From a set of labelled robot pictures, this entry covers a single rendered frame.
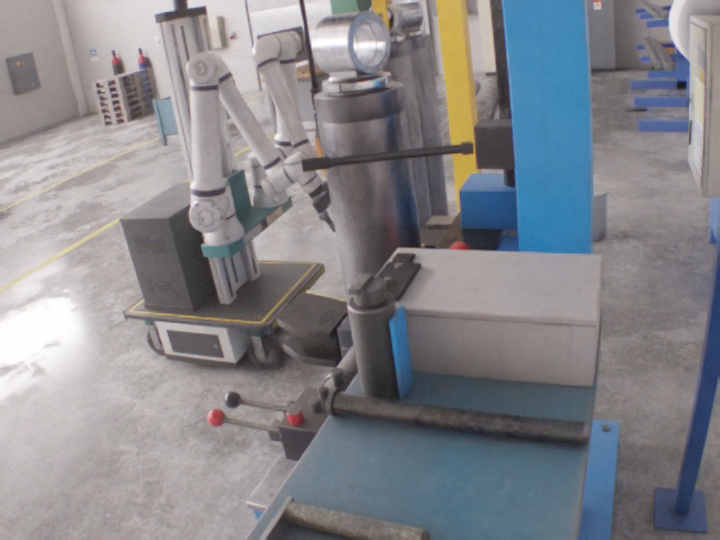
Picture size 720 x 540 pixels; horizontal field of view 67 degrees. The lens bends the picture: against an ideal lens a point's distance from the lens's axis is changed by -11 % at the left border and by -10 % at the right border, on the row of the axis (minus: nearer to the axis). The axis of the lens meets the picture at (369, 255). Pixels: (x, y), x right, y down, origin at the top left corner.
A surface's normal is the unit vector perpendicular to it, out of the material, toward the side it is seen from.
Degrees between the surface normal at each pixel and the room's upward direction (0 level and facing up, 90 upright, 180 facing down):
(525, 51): 90
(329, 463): 0
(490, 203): 90
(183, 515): 0
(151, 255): 90
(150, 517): 0
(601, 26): 90
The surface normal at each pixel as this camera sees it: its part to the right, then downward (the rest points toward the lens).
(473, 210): -0.37, 0.42
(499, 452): -0.13, -0.91
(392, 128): 0.64, 0.23
